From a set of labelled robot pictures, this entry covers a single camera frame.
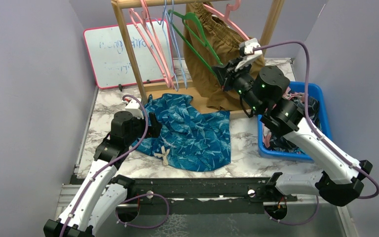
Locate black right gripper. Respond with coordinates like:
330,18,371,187
212,56,264,114

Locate green hanger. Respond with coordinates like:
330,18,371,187
167,9,222,77

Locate dark blue patterned shorts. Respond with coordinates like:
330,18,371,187
137,93,231,172

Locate pink patterned shorts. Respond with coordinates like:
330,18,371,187
262,87,304,149

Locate thin pink wire hanger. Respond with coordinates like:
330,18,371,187
140,0,172,88

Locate pink plastic hanger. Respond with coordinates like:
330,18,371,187
128,8,174,89

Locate grey camo shorts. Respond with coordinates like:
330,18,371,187
266,96,321,155

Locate light blue wire hanger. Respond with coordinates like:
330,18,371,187
155,0,179,91

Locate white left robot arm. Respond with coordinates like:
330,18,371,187
43,109,162,237

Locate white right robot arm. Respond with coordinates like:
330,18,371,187
212,59,372,206

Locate khaki brown shorts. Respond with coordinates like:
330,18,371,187
183,2,259,111

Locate pink hanger under khaki shorts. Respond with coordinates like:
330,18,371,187
203,0,251,41

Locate wooden clothes rack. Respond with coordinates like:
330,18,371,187
111,0,285,119

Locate pink framed whiteboard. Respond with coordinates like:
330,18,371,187
83,19,171,89

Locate blue plastic bin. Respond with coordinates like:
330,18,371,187
257,81,332,162

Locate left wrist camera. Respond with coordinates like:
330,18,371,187
124,98,144,119

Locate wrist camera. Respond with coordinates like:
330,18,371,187
124,98,144,119
235,38,263,71

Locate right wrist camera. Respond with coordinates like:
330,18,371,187
235,38,263,71

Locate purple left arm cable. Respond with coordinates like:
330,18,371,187
58,94,171,237

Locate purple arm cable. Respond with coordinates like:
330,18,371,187
58,94,171,237
253,40,379,226

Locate black metal base rail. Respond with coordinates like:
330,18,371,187
111,176,300,219

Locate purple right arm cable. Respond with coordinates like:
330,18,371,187
253,40,379,226

